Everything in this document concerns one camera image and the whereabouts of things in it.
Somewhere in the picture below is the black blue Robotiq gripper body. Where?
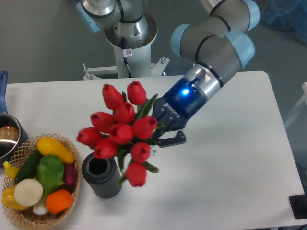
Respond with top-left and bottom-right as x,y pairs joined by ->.
152,78 -> 206,131

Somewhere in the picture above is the red tulip bouquet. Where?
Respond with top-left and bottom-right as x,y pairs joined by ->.
76,80 -> 163,187

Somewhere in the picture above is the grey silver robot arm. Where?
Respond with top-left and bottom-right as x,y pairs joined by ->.
76,0 -> 260,146

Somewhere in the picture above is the dark grey ribbed vase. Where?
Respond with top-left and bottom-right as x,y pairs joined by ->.
82,153 -> 121,199

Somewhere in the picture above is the purple red radish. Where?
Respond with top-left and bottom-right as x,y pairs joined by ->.
63,164 -> 78,184

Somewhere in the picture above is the yellow squash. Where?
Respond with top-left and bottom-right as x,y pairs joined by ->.
36,137 -> 75,164

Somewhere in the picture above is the green bok choy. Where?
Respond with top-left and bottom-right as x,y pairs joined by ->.
33,155 -> 64,215

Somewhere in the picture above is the blue plastic bag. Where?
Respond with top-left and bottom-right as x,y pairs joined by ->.
261,0 -> 307,45

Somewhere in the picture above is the black device at table edge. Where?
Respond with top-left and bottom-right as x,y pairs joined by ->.
289,194 -> 307,219

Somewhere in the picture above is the orange fruit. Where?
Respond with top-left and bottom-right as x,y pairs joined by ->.
45,189 -> 73,214

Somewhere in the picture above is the dark green cucumber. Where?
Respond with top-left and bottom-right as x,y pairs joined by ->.
14,149 -> 43,184

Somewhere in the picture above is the white onion half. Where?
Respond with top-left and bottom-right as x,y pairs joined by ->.
14,179 -> 43,207

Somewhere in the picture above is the yellow banana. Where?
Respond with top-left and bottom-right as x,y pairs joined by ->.
3,161 -> 19,181

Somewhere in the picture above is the yellow bell pepper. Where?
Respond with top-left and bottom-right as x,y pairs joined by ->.
2,186 -> 30,210

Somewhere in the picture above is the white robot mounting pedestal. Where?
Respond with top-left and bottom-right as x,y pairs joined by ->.
84,13 -> 170,80

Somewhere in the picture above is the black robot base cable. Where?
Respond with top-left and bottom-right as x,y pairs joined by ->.
121,37 -> 133,78

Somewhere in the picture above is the white frame at right edge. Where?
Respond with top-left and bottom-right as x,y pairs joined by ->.
283,82 -> 307,129

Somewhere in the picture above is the blue handled steel saucepan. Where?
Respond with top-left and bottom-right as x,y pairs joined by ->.
0,70 -> 28,168

